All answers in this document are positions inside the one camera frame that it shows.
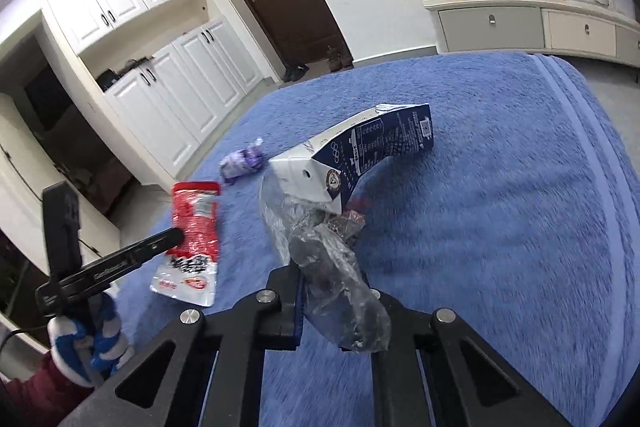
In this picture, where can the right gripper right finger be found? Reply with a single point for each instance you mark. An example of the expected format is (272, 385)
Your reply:
(437, 371)

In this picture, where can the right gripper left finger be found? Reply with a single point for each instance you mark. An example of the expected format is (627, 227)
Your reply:
(203, 370)

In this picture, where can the red white snack packet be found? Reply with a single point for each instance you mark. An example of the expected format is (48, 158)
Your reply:
(188, 272)

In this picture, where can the clear plastic bag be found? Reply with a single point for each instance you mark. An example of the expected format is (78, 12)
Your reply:
(337, 299)

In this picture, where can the small purple wrapper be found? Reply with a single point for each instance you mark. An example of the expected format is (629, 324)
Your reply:
(242, 162)

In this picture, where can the blue white milk carton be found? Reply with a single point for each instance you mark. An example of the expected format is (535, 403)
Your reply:
(325, 169)

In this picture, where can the left blue white gloved hand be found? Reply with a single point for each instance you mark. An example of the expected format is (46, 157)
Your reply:
(88, 351)

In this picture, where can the dark shoes by door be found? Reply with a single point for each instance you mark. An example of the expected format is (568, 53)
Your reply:
(315, 65)

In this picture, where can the white grey TV cabinet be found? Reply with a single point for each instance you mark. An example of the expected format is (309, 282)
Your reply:
(557, 27)

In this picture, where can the white wall cabinets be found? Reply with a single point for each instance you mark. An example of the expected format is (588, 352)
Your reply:
(155, 78)

